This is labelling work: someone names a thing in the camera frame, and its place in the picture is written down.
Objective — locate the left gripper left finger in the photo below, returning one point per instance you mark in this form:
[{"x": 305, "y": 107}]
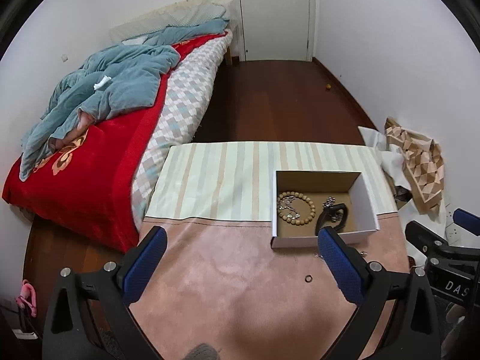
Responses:
[{"x": 70, "y": 331}]

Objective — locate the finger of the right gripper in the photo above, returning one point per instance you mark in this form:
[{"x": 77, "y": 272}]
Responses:
[
  {"x": 464, "y": 219},
  {"x": 427, "y": 245}
]

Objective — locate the white pillow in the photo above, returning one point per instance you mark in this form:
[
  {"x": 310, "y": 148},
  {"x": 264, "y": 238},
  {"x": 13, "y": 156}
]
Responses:
[{"x": 186, "y": 13}]

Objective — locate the white cardboard box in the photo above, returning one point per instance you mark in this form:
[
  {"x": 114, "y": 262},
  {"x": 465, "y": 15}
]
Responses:
[{"x": 300, "y": 196}]

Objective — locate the black smart watch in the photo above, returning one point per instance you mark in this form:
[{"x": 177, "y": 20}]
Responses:
[{"x": 334, "y": 216}]

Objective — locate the pink slipper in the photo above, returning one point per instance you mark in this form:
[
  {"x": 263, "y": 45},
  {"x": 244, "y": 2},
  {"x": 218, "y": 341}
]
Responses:
[{"x": 27, "y": 298}]

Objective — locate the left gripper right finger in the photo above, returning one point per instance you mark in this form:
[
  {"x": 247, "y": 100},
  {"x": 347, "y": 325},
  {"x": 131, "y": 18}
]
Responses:
[{"x": 412, "y": 331}]

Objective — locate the red bed sheet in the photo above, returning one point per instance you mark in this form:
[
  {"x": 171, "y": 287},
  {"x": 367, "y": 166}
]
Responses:
[{"x": 86, "y": 187}]

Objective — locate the white door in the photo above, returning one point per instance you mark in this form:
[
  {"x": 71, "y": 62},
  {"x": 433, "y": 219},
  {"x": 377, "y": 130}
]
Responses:
[{"x": 276, "y": 29}]

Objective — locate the pink striped table cloth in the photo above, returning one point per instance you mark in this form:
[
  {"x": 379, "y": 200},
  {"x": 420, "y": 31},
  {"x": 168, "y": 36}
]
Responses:
[{"x": 220, "y": 281}]

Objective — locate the checkered mattress cover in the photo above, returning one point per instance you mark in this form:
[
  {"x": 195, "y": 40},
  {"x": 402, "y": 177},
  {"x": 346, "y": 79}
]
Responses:
[{"x": 189, "y": 91}]

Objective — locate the blue-grey blanket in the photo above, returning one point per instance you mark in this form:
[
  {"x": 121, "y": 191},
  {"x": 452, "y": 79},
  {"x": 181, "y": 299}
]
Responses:
[{"x": 111, "y": 82}]

